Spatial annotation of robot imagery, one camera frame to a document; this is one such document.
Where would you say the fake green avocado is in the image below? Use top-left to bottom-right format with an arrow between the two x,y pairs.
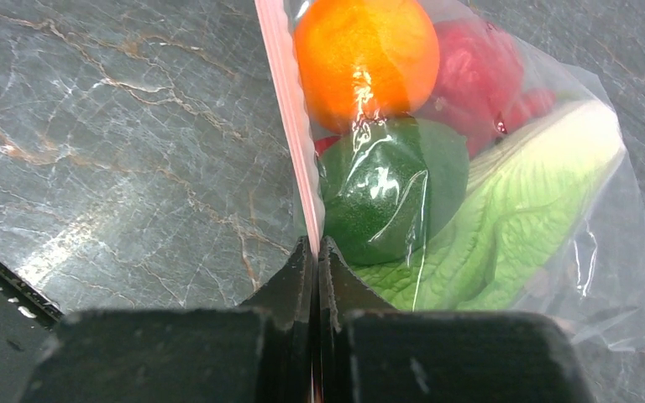
317,118 -> 469,266

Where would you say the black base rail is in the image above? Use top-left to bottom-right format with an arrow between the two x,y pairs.
0,261 -> 68,402

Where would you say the fake orange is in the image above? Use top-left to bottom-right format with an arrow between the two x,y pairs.
293,0 -> 440,133

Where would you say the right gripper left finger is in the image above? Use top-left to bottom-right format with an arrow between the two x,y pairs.
18,237 -> 314,402

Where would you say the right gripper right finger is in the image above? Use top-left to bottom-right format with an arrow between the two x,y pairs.
317,237 -> 593,402

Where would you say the clear zip top bag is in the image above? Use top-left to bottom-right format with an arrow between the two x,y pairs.
254,1 -> 645,351

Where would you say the fake red pepper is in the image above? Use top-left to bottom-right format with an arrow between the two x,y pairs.
418,17 -> 556,158

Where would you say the fake napa cabbage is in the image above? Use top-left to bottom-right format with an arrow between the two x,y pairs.
354,100 -> 624,311

